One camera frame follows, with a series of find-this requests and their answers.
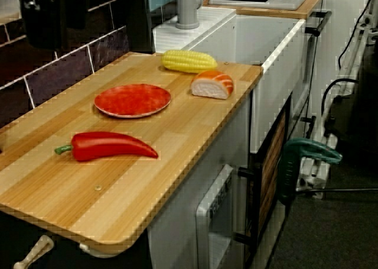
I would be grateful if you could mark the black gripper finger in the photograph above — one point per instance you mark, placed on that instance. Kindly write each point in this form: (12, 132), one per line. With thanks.
(44, 29)
(77, 9)

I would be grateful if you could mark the yellow toy corn cob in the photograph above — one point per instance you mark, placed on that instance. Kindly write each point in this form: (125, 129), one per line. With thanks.
(189, 61)

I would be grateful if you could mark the red toy chili pepper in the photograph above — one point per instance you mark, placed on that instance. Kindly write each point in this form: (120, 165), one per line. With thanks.
(112, 146)

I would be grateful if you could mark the salmon nigiri sushi toy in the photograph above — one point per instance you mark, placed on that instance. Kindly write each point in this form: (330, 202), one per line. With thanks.
(211, 87)

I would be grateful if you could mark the white container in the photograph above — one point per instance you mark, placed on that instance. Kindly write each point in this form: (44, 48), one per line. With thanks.
(9, 0)

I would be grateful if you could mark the red round plate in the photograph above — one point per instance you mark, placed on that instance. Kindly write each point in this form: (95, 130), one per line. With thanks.
(133, 100)

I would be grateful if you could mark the grey toy faucet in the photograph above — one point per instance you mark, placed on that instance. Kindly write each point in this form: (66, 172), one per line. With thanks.
(186, 12)

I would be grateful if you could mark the white toy sink unit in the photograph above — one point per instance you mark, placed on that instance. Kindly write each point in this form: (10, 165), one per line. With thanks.
(265, 44)

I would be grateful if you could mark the white toy kitchen cabinet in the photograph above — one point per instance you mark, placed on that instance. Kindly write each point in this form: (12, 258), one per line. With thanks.
(177, 207)

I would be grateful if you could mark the white toy oven door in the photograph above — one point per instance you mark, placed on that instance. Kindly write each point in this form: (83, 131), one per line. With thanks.
(203, 227)

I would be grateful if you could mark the wood panel cabinet door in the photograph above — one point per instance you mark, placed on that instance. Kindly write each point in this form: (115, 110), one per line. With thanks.
(270, 177)

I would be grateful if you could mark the black rod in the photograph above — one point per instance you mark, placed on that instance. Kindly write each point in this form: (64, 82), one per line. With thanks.
(339, 190)

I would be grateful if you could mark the white bracket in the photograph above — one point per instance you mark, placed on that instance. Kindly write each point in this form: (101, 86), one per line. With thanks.
(97, 252)

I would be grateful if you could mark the silver aluminium frame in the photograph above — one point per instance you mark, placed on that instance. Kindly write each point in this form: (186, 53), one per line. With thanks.
(307, 181)

